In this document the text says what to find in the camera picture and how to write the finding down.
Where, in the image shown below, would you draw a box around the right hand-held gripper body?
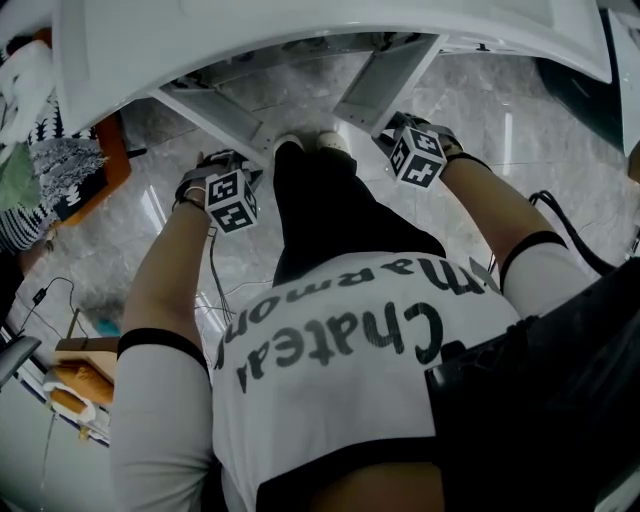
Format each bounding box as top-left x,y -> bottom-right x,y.
372,110 -> 465,190

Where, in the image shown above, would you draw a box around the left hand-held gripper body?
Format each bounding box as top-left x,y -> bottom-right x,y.
174,149 -> 265,236

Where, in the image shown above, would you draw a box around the person's right forearm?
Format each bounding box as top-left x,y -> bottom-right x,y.
439,153 -> 569,274

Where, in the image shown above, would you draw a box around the white clog shoe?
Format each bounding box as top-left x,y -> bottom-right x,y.
316,129 -> 350,152
272,132 -> 305,152

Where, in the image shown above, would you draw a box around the black trousers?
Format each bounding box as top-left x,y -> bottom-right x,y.
271,139 -> 447,290

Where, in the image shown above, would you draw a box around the orange sofa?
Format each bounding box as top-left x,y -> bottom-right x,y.
0,27 -> 134,251

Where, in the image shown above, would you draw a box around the black white patterned cloth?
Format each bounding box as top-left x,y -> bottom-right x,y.
0,99 -> 110,251

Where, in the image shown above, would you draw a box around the teal box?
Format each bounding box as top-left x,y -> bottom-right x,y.
93,315 -> 125,340

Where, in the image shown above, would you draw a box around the green cloth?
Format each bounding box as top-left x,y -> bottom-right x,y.
0,144 -> 42,211

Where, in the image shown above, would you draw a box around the black chest-mounted device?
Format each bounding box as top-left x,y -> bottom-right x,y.
423,259 -> 640,512

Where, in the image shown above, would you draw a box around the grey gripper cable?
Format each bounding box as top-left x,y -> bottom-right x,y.
207,227 -> 237,317

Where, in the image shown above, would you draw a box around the black thick cable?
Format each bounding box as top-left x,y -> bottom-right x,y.
528,189 -> 617,275

